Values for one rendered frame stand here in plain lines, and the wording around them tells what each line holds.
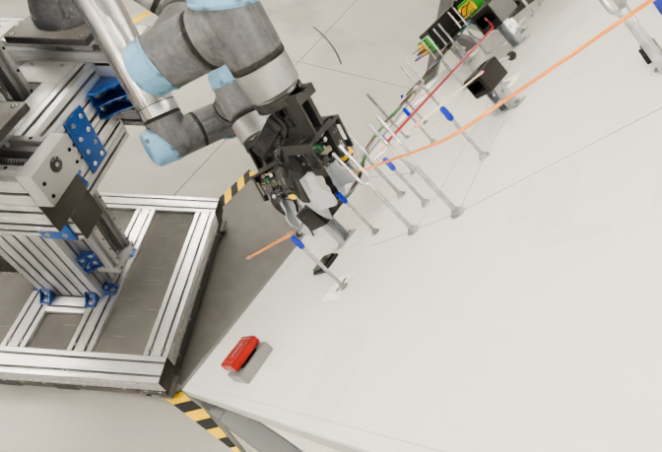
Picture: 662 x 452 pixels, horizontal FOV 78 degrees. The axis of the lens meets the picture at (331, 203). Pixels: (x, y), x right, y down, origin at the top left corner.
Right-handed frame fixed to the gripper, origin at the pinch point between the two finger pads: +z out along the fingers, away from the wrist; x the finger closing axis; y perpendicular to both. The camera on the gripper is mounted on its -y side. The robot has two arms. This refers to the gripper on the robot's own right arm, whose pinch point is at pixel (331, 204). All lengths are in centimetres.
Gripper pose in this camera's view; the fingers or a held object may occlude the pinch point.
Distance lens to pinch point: 65.5
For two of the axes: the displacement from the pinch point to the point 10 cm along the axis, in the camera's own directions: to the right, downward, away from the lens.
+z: 4.4, 7.4, 5.1
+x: 5.4, -6.7, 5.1
